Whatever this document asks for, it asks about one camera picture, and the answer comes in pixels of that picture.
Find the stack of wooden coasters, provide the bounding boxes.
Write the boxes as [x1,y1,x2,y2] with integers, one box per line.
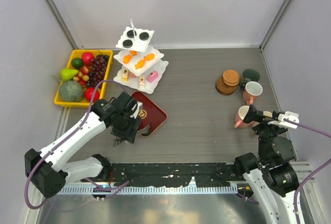
[215,69,240,96]

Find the cream cake with chocolate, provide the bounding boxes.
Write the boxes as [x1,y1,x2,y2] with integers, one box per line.
[139,75,145,88]

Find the small red cherry cluster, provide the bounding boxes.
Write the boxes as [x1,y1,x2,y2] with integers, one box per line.
[72,66,89,87]

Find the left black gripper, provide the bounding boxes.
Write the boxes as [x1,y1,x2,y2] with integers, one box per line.
[112,112,142,143]

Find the red apple at front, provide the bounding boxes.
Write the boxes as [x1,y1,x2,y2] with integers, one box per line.
[84,87,100,102]

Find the pink mug upright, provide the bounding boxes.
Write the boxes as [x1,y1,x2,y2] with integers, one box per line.
[242,81,263,106]

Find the dark purple grape bunch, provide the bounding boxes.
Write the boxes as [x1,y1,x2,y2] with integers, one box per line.
[87,54,109,88]

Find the pink cake slice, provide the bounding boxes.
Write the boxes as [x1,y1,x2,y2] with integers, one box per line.
[130,72,137,78]

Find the pink mug lying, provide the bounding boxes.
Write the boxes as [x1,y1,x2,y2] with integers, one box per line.
[234,106,253,128]

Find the green melon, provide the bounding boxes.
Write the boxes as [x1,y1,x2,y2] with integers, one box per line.
[58,81,84,102]

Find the red apple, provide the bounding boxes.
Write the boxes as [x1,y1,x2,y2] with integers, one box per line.
[81,52,95,66]
[84,87,100,102]

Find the pink cake with cherry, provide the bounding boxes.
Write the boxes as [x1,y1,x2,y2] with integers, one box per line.
[146,70,159,83]

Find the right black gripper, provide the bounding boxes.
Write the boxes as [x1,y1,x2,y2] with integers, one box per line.
[243,103,286,160]

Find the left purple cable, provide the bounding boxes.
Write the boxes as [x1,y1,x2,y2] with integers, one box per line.
[24,79,130,211]

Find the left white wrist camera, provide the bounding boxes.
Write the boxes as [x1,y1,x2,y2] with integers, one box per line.
[132,101,143,118]

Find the black round cookie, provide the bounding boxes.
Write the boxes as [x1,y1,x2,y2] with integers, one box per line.
[126,29,137,38]
[139,32,149,40]
[122,39,133,48]

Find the dark green mug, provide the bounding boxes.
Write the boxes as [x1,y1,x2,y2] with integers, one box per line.
[239,68,261,89]

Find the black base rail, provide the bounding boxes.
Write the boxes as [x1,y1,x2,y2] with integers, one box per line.
[110,162,246,188]

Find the green lime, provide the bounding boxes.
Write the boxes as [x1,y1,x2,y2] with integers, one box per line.
[71,57,84,70]

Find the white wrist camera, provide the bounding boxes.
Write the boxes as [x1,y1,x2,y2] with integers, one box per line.
[267,111,299,129]
[132,101,143,118]

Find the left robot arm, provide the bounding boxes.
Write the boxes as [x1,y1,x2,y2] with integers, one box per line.
[24,92,143,199]

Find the metal tweezers tongs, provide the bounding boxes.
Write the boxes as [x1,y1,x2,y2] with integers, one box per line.
[113,124,151,147]

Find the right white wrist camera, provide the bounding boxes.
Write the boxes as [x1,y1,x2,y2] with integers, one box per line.
[267,111,299,129]

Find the white three-tier serving stand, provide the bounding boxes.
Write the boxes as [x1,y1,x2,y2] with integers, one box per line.
[113,22,169,94]

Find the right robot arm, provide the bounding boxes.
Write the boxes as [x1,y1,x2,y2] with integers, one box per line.
[234,105,305,223]

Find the red apple at back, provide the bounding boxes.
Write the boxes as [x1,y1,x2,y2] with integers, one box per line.
[81,52,95,66]

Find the cream cup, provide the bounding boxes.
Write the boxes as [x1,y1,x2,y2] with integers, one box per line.
[251,122,259,128]

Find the green pear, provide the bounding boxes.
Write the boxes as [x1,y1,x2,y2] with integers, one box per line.
[60,68,79,81]

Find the red lacquer snack tray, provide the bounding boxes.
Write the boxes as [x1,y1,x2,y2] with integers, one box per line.
[132,91,167,137]

